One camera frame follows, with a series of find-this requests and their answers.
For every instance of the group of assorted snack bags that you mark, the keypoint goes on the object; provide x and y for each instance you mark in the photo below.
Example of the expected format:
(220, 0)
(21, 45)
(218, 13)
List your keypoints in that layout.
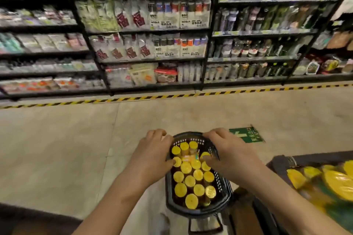
(328, 58)

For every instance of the black plastic shopping basket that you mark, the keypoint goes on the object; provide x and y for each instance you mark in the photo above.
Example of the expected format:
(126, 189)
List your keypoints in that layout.
(224, 188)

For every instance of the person's left thumb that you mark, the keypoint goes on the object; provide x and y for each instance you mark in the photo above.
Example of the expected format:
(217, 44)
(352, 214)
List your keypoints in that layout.
(171, 162)

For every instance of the person's right thumb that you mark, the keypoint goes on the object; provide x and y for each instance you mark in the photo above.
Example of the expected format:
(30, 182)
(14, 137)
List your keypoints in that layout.
(211, 163)

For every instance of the red snack pack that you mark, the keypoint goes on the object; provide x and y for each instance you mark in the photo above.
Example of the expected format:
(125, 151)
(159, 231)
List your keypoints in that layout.
(166, 75)

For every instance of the row of pale green packets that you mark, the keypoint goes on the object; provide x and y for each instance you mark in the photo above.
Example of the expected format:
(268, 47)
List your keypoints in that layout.
(96, 14)

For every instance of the pile of yellow-lidded packs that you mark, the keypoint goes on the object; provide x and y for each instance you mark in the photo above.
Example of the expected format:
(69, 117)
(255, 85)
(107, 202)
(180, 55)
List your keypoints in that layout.
(333, 182)

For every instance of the rows of dark slim bottles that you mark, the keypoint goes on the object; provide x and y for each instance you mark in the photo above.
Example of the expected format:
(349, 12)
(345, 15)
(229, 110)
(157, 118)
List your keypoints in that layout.
(262, 20)

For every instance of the person's left forearm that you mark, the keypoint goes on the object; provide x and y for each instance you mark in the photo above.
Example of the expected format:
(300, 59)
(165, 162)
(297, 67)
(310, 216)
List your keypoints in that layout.
(118, 204)

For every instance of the green floor sign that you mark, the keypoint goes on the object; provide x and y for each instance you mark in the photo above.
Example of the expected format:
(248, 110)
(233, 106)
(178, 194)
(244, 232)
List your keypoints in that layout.
(246, 135)

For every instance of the white box of coloured cups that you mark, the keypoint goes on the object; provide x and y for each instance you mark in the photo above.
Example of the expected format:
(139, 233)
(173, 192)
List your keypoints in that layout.
(164, 16)
(193, 46)
(166, 46)
(195, 14)

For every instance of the row of white red-print packets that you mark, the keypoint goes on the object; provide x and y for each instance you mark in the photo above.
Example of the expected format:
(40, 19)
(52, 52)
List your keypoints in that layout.
(129, 47)

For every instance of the brown cardboard box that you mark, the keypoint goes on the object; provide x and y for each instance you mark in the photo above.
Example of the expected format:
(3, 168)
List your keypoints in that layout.
(244, 212)

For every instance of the person's right hand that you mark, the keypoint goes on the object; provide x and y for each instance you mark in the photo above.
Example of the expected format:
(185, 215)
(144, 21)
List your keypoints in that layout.
(234, 160)

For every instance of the person's right forearm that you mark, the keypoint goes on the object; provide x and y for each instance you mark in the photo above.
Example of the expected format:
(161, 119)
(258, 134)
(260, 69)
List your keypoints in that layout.
(286, 207)

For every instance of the group of yellow-capped bottles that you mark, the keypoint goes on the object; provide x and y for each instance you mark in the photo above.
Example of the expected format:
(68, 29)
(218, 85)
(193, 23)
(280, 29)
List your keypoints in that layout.
(190, 181)

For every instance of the black shelving unit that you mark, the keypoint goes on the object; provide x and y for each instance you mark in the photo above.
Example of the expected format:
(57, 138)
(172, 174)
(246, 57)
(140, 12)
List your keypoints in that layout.
(154, 60)
(41, 53)
(248, 60)

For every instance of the rows of small assorted packets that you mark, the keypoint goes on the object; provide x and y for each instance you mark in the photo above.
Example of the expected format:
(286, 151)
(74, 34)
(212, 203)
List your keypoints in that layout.
(41, 42)

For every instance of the yellow black hazard tape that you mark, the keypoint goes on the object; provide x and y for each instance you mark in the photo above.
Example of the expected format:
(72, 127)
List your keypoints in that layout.
(154, 97)

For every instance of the person's left hand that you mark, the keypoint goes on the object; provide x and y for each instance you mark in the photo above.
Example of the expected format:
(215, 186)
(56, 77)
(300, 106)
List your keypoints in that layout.
(150, 157)

